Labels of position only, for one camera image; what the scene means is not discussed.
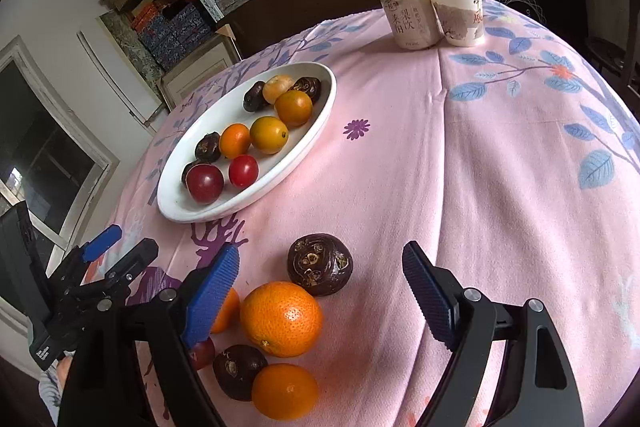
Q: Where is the white board strip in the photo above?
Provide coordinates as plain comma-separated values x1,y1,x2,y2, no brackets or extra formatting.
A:
77,31,156,132

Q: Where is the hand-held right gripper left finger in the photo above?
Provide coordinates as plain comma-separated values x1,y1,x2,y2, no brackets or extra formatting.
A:
57,243,241,427

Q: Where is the mandarin orange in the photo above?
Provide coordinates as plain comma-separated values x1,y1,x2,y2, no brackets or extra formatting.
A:
251,363,320,421
240,282,324,358
210,287,242,334

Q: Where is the dark wooden board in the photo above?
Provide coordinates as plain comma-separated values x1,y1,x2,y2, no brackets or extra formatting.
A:
215,0,401,58

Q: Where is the person's left forearm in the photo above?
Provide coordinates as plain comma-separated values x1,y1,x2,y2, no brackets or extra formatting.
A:
37,354,76,425

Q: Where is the yellow tomato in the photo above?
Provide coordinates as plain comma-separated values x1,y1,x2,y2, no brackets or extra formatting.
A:
274,90,314,128
249,116,290,155
262,75,297,104

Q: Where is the marble slab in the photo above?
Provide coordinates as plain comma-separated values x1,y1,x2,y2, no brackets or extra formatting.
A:
97,12,166,72

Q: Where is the framed picture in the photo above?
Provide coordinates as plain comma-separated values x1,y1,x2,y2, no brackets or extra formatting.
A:
159,24,241,108

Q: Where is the dark red tomato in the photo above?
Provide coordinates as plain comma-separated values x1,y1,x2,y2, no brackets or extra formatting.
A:
186,163,225,206

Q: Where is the pink printed tablecloth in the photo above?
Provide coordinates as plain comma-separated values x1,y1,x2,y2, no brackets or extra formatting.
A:
82,0,640,427

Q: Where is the orange tomato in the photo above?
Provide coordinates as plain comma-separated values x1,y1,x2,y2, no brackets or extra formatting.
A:
219,123,251,160

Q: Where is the small red tomato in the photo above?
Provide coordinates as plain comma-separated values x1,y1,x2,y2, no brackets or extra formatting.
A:
189,337,217,371

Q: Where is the stack of blue patterned boxes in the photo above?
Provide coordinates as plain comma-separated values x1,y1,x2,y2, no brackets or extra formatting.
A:
131,2,213,70

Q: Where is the white framed window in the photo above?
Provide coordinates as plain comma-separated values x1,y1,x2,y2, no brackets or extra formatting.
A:
0,36,121,333

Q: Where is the white oval plate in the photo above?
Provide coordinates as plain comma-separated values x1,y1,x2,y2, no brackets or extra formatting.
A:
156,62,337,224

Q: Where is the pale drink can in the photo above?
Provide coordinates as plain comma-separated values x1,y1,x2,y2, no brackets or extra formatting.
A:
380,0,443,52

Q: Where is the water chestnut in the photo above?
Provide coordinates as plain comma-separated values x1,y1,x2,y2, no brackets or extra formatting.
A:
292,77,322,104
181,159,208,188
243,81,268,112
194,132,222,162
287,233,354,298
213,344,269,403

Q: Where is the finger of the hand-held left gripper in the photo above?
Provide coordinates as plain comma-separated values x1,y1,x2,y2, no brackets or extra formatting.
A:
50,238,160,323
47,223,123,293

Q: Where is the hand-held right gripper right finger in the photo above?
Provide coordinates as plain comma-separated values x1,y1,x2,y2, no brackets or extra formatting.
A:
401,241,585,427

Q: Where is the dark wooden chair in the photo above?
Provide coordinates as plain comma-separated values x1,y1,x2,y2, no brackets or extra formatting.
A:
584,34,640,108

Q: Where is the white paper cup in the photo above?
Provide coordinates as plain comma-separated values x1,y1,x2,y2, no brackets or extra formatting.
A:
422,0,485,48

